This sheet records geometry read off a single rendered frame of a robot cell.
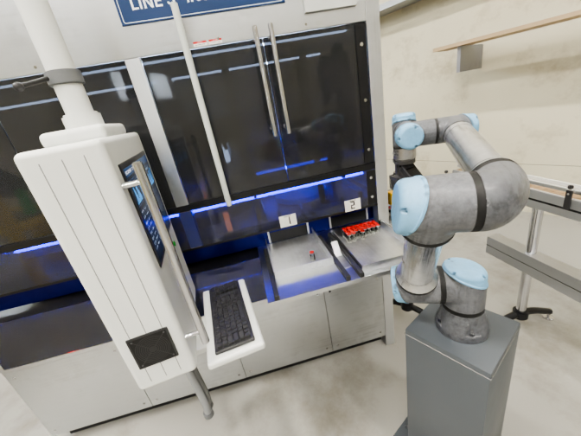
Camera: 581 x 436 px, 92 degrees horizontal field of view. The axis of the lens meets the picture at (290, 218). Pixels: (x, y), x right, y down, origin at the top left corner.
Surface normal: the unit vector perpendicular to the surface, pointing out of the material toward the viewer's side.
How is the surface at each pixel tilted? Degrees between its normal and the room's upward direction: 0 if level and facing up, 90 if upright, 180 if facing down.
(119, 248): 90
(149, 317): 90
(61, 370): 90
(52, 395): 90
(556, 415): 0
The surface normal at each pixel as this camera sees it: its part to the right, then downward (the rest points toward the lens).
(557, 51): -0.76, 0.36
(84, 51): 0.19, 0.34
